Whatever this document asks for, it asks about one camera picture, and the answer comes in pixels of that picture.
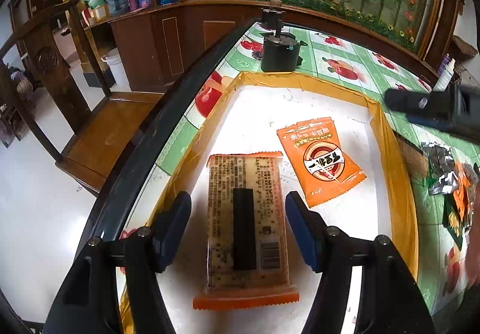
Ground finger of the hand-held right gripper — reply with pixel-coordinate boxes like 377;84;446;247
384;88;456;129

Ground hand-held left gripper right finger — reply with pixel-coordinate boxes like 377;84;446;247
285;191;437;334

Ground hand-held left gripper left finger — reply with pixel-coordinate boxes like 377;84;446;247
43;191;193;334

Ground long cracker packet orange ends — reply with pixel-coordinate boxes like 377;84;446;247
193;151;301;311

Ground silver foil snack packet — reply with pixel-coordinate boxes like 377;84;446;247
420;142;456;195

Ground yellow-rimmed white tray box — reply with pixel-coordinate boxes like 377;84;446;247
119;71;420;334

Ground person's right forearm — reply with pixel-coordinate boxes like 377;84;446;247
465;240;480;291

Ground white spray bottle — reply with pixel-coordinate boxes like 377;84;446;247
433;53;456;93

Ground orange round logo snack packet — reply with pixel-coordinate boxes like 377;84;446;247
276;117;367;209

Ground orange foil snack packet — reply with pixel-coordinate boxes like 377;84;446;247
452;163;480;218

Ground dark green snack packet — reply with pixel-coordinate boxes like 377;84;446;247
442;192;471;245

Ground wooden chair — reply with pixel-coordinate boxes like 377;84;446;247
0;0;166;196

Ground large black metal cylinder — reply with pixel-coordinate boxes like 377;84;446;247
260;28;309;73

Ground small black metal cylinder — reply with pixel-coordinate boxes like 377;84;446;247
261;0;284;29

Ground white bucket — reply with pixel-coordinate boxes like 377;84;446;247
100;47;132;93

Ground dark wooden display cabinet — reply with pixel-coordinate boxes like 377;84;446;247
80;0;469;95

